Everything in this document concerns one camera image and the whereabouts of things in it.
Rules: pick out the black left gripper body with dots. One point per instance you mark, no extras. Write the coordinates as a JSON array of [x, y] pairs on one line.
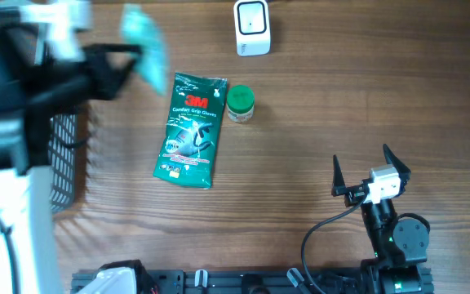
[[62, 82]]

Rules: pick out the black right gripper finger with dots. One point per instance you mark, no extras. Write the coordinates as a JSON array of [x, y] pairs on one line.
[[338, 184], [403, 171]]

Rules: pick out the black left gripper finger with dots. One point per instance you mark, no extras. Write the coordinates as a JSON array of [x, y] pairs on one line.
[[116, 79], [103, 49]]

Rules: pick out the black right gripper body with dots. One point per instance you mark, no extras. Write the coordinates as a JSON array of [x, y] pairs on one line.
[[379, 217]]

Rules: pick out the light blue tissue packet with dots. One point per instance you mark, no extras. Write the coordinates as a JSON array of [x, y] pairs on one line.
[[140, 29]]

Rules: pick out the green 3M gloves packet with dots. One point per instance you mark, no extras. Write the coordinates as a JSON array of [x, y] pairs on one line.
[[187, 155]]

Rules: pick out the green lid jar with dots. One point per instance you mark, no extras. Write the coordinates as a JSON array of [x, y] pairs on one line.
[[240, 103]]

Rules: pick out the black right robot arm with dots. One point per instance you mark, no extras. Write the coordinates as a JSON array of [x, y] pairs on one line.
[[399, 241]]

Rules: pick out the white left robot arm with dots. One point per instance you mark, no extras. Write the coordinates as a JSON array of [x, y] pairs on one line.
[[28, 259]]

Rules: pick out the white barcode scanner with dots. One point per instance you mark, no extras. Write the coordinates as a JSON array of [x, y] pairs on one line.
[[252, 27]]

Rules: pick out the grey plastic basket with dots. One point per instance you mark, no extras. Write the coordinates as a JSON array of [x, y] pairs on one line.
[[61, 163]]

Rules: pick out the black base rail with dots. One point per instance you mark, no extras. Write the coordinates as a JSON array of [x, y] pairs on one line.
[[344, 280]]

